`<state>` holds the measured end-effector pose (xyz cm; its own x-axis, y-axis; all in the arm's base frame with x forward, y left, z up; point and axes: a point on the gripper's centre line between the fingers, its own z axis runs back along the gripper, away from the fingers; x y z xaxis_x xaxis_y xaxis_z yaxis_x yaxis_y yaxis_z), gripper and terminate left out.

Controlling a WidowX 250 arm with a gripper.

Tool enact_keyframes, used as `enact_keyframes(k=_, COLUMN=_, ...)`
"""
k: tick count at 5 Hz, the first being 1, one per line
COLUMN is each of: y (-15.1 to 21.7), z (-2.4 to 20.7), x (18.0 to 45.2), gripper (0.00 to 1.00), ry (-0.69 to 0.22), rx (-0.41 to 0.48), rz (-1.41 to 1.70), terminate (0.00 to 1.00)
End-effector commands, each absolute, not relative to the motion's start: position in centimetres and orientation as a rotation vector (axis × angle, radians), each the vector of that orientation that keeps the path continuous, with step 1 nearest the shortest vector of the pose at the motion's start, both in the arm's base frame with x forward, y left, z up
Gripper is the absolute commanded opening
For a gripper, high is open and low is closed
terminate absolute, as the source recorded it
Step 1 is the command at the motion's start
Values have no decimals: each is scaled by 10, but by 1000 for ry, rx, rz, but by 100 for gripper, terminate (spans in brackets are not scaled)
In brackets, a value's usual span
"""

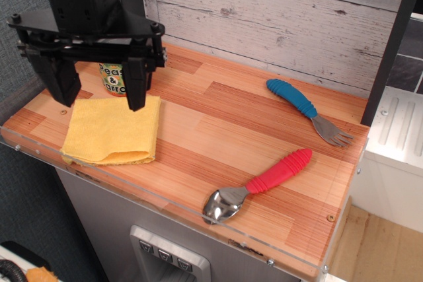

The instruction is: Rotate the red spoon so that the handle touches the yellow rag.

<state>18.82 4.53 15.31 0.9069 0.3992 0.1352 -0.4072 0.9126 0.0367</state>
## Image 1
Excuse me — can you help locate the black vertical frame post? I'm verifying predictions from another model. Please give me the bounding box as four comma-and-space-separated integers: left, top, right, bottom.
360, 0, 417, 127

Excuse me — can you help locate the red handled metal spoon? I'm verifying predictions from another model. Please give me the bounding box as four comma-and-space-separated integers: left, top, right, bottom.
203, 149, 313, 225

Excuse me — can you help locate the blue handled metal fork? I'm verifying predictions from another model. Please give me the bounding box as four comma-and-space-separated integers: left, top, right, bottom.
266, 79, 354, 147

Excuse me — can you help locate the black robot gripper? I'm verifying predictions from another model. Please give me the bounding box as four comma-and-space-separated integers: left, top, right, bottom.
7, 0, 167, 111

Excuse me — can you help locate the yellow folded rag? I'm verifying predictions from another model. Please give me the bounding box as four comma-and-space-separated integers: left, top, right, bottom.
60, 96, 161, 166

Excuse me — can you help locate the grey toy fridge dispenser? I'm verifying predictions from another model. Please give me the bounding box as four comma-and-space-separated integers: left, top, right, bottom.
130, 225, 212, 281

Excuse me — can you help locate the peas and carrots can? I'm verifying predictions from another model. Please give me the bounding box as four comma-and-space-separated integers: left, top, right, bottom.
98, 61, 153, 98

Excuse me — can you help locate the white toy sink drainer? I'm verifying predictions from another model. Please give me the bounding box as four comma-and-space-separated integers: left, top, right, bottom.
366, 87, 422, 168

